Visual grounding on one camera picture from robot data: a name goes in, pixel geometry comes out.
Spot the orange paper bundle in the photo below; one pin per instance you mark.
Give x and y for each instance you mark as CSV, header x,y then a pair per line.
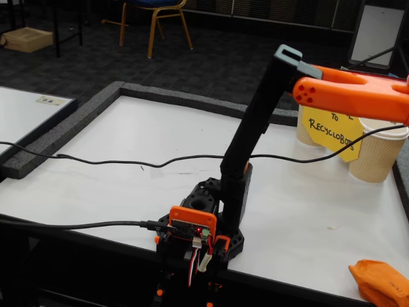
x,y
377,281

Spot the black and orange robot arm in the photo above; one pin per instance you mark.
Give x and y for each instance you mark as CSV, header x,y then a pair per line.
x,y
243,144

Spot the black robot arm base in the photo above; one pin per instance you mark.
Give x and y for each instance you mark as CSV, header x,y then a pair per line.
x,y
230,240

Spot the orange framed controller board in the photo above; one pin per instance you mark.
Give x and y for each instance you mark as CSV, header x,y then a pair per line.
x,y
191,220

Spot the short dark grey foam strip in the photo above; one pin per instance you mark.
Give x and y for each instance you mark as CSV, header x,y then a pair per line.
x,y
284,116

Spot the ribbed brown paper cup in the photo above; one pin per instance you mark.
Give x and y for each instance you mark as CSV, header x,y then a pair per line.
x,y
374,160
303,134

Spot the yellow handwritten welcome sign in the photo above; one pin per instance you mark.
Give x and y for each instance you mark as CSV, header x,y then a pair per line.
x,y
329,128

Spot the gold framed blue chair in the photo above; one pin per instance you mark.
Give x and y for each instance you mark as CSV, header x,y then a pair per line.
x,y
153,2

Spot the small paper label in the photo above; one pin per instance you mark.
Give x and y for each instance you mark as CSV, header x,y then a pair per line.
x,y
49,100

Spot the black framed white table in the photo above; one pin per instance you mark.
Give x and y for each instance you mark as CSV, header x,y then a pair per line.
x,y
19,112
377,28

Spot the black metal table legs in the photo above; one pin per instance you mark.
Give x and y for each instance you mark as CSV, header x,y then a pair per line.
x,y
57,32

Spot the black metal rod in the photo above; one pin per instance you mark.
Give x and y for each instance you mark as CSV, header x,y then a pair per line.
x,y
374,57

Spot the blue recycling bin sign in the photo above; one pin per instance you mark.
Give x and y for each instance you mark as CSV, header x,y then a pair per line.
x,y
392,75

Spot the cardboard box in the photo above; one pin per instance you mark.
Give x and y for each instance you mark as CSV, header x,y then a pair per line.
x,y
25,40

